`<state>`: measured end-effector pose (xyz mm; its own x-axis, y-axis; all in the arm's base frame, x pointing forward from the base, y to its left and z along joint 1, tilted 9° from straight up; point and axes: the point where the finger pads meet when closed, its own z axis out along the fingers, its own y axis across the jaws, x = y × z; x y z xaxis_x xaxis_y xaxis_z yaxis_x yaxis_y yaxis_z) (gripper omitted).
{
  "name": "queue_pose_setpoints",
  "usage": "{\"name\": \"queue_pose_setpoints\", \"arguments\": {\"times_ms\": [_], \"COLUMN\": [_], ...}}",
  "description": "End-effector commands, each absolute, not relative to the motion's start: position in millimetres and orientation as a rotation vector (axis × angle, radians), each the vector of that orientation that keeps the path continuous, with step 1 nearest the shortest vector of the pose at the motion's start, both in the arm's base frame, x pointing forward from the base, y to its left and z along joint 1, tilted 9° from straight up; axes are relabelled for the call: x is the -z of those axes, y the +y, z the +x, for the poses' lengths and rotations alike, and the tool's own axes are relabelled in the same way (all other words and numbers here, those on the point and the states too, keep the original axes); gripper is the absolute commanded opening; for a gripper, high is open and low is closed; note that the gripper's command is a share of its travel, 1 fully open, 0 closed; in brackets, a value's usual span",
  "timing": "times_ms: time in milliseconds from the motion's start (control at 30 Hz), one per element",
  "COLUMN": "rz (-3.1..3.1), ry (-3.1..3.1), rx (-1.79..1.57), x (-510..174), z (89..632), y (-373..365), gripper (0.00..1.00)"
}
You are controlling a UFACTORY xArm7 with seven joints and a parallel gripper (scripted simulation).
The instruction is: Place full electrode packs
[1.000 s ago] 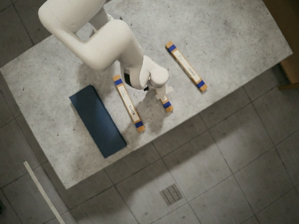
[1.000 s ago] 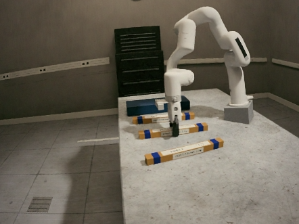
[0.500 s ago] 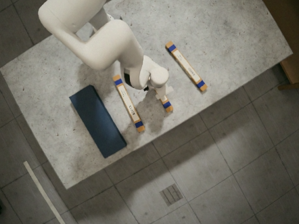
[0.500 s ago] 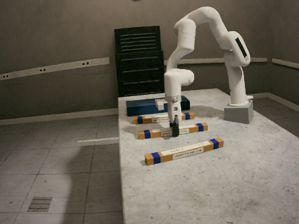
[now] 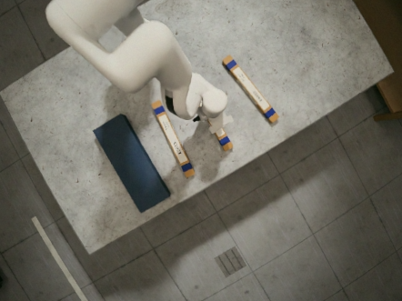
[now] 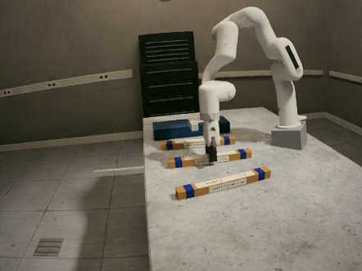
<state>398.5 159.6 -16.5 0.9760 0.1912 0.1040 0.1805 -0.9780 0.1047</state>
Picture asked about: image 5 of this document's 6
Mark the dark blue rectangular slab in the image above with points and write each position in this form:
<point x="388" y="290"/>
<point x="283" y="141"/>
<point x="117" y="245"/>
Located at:
<point x="132" y="163"/>

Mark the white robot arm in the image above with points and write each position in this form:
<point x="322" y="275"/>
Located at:
<point x="149" y="49"/>

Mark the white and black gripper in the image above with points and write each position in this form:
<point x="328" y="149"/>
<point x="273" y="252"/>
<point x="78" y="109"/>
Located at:
<point x="200" y="116"/>

